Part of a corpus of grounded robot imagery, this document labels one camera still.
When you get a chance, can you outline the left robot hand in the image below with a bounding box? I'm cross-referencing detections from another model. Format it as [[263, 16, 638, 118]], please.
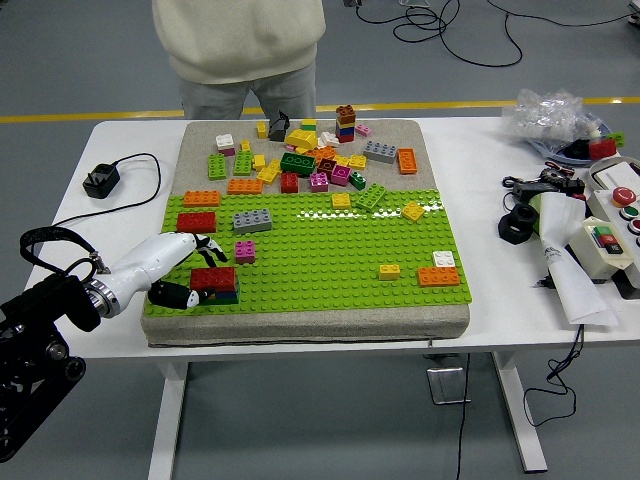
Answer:
[[107, 231, 229, 310]]

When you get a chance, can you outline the red two-by-four brick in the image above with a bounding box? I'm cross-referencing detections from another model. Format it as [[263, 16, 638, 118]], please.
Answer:
[[189, 266, 238, 294], [176, 211, 218, 235]]

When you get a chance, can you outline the grey two-by-four brick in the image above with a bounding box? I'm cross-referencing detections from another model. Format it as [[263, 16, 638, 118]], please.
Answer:
[[232, 208, 274, 237], [363, 140, 400, 166]]

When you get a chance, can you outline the orange two-by-four brick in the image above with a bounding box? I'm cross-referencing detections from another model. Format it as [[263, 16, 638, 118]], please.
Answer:
[[183, 190, 222, 208], [417, 266, 462, 288], [396, 147, 419, 176], [227, 178, 265, 196]]

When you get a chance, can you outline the yellow two-by-four brick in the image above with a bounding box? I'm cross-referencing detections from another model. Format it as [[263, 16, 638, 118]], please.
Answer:
[[255, 158, 282, 185]]

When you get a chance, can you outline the dark green two-by-four brick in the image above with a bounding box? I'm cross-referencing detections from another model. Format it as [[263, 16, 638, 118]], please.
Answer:
[[279, 152, 317, 178]]

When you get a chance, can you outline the green studded baseplate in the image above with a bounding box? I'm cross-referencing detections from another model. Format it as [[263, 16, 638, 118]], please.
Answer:
[[141, 188, 475, 319]]

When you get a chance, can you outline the yellow curved brick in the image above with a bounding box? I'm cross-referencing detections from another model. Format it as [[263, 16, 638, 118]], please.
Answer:
[[284, 127, 319, 151]]

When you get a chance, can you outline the black plug adapter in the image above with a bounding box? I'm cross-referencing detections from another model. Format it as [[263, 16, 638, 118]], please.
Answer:
[[82, 163, 122, 200]]

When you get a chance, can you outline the grey-brown cushion mat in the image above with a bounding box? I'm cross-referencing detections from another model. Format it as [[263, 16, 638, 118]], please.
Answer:
[[139, 118, 471, 349]]

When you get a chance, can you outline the white table leg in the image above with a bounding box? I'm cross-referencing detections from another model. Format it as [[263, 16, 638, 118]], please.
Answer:
[[489, 351, 549, 474], [147, 360, 190, 480]]

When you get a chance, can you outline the dark grey roof piece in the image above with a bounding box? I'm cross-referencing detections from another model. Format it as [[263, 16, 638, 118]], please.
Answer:
[[268, 109, 291, 142]]

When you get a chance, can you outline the person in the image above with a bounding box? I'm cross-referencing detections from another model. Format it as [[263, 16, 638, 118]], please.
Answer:
[[151, 0, 327, 121]]

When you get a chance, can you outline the metal foot plate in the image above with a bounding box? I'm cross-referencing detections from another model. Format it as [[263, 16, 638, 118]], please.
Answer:
[[425, 367, 472, 405]]

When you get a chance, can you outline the large black nut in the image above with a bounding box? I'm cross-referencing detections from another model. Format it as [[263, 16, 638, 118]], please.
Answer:
[[497, 203, 540, 245]]

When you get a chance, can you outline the black power adapter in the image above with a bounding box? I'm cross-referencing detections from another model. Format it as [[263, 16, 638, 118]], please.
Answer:
[[512, 180, 561, 197]]

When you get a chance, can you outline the blue round tray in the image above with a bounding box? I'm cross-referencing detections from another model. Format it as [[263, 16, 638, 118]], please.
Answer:
[[529, 122, 626, 164]]

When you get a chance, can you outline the clear plastic bag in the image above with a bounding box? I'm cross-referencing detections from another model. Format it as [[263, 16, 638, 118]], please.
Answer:
[[501, 88, 604, 151]]

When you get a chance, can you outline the white paper sheet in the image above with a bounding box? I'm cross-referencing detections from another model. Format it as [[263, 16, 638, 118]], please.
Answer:
[[537, 192, 621, 327]]

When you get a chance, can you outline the black electronic module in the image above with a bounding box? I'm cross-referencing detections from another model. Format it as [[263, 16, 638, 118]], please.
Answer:
[[559, 175, 587, 199]]

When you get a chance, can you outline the white button control box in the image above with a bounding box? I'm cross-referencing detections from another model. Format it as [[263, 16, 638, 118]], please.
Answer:
[[585, 185, 640, 301]]

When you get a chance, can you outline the black plug cord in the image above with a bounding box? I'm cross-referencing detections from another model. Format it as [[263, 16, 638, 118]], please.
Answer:
[[49, 152, 162, 229]]

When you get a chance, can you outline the black hanging cable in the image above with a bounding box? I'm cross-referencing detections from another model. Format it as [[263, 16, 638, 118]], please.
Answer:
[[455, 352, 471, 480], [522, 324, 586, 427]]

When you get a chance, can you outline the black floor cable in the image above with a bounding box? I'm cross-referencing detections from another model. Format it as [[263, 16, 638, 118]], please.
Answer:
[[352, 0, 640, 69]]

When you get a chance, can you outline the small white switch box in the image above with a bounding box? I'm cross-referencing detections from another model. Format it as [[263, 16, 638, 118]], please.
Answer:
[[569, 216, 634, 284]]

